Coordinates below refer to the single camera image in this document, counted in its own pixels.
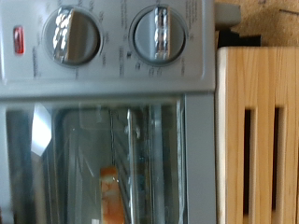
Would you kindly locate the silver toaster oven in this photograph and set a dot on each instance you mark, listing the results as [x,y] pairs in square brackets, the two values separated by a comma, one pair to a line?
[199,140]

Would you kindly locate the wooden slatted block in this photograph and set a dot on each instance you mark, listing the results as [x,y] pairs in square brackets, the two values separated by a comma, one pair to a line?
[264,77]

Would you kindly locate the silver oven knob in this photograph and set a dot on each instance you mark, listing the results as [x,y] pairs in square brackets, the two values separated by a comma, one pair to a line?
[74,37]
[159,34]

